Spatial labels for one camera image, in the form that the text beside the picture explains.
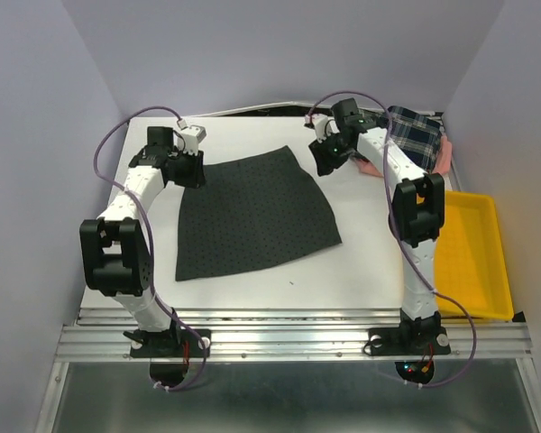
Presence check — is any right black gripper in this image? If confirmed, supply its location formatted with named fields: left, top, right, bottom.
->
left=307, top=130, right=353, bottom=176

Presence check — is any dark grey dotted skirt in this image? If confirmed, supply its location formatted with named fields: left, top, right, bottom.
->
left=175, top=146, right=342, bottom=281

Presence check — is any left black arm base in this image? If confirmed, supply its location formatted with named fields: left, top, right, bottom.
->
left=123, top=327, right=212, bottom=359

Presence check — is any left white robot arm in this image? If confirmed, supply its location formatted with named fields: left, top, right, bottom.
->
left=79, top=124, right=206, bottom=355

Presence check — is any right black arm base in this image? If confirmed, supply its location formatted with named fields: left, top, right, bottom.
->
left=362, top=326, right=452, bottom=357

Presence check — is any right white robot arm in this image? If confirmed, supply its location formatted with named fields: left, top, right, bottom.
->
left=305, top=98, right=445, bottom=352

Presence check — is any folded plaid skirt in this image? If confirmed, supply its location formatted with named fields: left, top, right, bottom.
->
left=388, top=106, right=446, bottom=173

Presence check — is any folded pink skirt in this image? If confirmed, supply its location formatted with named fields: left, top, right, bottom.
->
left=352, top=134, right=453, bottom=178

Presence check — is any yellow plastic tray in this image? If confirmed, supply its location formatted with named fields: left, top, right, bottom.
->
left=435, top=191, right=514, bottom=320

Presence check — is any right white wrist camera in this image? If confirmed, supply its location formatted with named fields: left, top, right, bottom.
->
left=305, top=114, right=334, bottom=143

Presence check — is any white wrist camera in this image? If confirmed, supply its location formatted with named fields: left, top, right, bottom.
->
left=305, top=114, right=334, bottom=143
left=174, top=125, right=206, bottom=156

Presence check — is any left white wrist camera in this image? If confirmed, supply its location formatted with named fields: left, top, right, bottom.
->
left=174, top=125, right=206, bottom=156

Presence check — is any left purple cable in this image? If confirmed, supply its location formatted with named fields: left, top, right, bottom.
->
left=93, top=106, right=211, bottom=392

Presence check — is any purple cable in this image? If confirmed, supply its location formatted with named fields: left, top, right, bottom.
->
left=93, top=106, right=211, bottom=392
left=307, top=91, right=479, bottom=390

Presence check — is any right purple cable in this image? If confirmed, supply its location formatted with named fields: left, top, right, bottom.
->
left=307, top=91, right=479, bottom=390

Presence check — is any aluminium rail frame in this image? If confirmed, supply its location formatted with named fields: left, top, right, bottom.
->
left=35, top=308, right=535, bottom=432

